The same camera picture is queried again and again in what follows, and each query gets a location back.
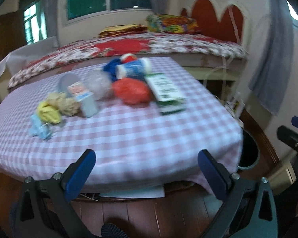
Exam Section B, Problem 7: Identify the red heart headboard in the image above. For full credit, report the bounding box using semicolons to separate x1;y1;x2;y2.
180;0;244;45

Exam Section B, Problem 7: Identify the white sheet covered table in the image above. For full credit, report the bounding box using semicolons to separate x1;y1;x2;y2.
0;36;59;78

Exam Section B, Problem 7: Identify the grey curtain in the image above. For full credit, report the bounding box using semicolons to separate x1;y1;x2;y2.
249;0;294;114

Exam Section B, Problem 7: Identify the pink checkered tablecloth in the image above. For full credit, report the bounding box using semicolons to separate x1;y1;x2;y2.
0;57;243;193

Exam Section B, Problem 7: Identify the colourful pillow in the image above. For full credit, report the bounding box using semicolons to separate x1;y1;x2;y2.
146;14;199;35

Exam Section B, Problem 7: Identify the red plastic bag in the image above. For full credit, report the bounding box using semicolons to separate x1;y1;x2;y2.
112;78;151;105

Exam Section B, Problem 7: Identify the red paper cup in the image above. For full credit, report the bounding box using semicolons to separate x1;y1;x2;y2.
120;53;138;63

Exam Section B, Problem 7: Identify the blue crumpled cloth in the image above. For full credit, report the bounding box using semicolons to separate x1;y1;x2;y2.
102;59;121;82

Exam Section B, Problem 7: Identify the light blue wrapper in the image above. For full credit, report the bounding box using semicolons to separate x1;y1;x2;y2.
29;114;52;140

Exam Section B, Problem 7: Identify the yellow cloth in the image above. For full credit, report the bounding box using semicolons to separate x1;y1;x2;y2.
36;101;61;125

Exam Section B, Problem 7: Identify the clear plastic bag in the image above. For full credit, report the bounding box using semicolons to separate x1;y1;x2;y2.
84;69;113;101

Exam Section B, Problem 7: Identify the folded yellow red blanket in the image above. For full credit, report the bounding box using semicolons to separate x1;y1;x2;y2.
98;24;147;38

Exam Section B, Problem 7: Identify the blue patterned paper cup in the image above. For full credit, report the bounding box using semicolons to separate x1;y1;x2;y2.
116;58;152;80

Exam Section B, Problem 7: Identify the floral red bedspread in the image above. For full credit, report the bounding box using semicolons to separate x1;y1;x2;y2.
8;32;248;91

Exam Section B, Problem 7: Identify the wooden door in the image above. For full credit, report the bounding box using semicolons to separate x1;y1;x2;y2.
0;10;27;61

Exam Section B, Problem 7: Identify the milk carton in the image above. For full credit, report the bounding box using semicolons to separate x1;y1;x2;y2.
67;81;98;118

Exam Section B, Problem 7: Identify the black trash bin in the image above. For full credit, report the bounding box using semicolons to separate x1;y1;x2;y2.
237;128;260;171

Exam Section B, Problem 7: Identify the light blue paper cup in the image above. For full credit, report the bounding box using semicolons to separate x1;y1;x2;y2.
56;73;81;97

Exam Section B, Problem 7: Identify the green white box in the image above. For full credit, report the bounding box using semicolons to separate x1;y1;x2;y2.
144;73;186;115

